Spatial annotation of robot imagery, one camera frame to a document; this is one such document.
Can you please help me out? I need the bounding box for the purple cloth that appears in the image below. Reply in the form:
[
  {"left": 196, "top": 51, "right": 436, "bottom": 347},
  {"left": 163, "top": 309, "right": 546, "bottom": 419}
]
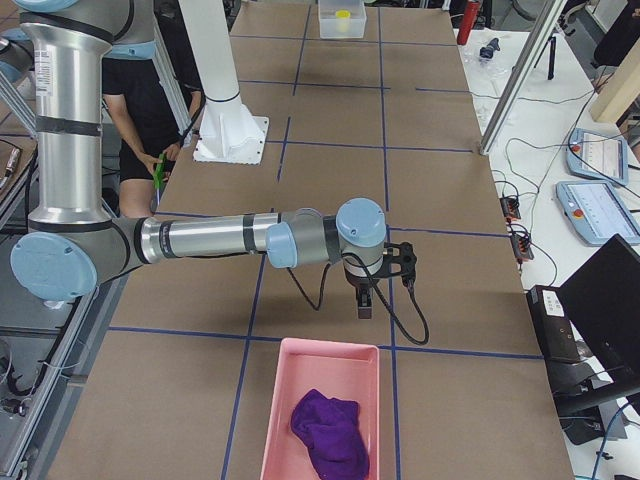
[{"left": 290, "top": 389, "right": 370, "bottom": 479}]

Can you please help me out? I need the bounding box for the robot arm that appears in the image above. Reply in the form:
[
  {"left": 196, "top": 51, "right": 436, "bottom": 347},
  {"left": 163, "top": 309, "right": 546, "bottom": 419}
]
[{"left": 10, "top": 1, "right": 391, "bottom": 317}]

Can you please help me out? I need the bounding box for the black desktop computer box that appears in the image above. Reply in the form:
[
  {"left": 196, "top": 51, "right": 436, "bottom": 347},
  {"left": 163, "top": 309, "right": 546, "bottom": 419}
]
[{"left": 526, "top": 285, "right": 584, "bottom": 364}]

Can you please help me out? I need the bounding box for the black computer monitor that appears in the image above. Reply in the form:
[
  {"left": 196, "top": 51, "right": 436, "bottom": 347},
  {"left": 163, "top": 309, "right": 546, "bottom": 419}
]
[{"left": 556, "top": 234, "right": 639, "bottom": 416}]

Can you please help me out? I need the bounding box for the green handheld controller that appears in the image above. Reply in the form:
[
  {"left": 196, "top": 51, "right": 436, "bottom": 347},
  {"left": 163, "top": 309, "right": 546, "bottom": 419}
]
[{"left": 153, "top": 153, "right": 167, "bottom": 190}]

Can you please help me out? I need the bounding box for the far teach pendant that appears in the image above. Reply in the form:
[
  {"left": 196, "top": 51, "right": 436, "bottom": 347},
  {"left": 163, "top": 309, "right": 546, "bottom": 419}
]
[{"left": 566, "top": 128, "right": 629, "bottom": 186}]

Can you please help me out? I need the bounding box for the clear plastic storage box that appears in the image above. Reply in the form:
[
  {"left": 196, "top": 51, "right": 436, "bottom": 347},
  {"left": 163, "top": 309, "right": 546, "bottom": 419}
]
[{"left": 318, "top": 0, "right": 367, "bottom": 39}]

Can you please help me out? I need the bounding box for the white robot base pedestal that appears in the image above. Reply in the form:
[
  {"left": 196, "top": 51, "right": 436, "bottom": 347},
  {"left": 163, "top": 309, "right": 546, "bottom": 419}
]
[{"left": 180, "top": 0, "right": 269, "bottom": 165}]

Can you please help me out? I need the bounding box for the near teach pendant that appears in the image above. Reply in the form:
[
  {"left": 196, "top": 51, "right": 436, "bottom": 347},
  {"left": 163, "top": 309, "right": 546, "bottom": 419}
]
[{"left": 555, "top": 180, "right": 639, "bottom": 246}]

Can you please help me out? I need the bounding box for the red cylinder bottle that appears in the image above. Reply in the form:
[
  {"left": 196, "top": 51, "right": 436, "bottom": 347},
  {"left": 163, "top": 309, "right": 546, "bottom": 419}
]
[{"left": 456, "top": 0, "right": 480, "bottom": 46}]

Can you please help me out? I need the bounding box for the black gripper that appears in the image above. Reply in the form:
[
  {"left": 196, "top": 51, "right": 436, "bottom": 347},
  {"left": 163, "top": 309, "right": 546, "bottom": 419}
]
[{"left": 347, "top": 273, "right": 376, "bottom": 319}]

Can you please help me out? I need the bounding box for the teach pendant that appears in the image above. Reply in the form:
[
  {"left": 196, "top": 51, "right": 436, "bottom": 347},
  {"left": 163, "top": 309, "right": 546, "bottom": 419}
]
[
  {"left": 566, "top": 128, "right": 629, "bottom": 186},
  {"left": 555, "top": 180, "right": 639, "bottom": 246}
]

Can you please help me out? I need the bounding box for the wooden beam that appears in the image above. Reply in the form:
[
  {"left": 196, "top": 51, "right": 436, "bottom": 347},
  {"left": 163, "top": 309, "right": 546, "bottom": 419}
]
[{"left": 590, "top": 31, "right": 639, "bottom": 123}]

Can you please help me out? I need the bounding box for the yellow plastic cup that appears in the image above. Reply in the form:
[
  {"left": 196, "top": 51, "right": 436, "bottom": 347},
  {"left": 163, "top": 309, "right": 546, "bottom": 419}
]
[{"left": 335, "top": 10, "right": 351, "bottom": 20}]

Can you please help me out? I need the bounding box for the red plastic bin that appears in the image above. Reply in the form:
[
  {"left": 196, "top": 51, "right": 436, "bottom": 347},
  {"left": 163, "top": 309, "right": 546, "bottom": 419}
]
[{"left": 261, "top": 338, "right": 380, "bottom": 479}]

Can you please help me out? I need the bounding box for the seated person black shirt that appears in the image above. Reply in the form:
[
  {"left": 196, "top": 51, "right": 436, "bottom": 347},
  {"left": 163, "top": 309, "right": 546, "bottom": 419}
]
[{"left": 99, "top": 9, "right": 204, "bottom": 219}]

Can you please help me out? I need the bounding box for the grey aluminium frame post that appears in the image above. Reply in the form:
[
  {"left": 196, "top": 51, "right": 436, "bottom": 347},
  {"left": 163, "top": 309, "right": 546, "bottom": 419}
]
[{"left": 479, "top": 0, "right": 566, "bottom": 155}]

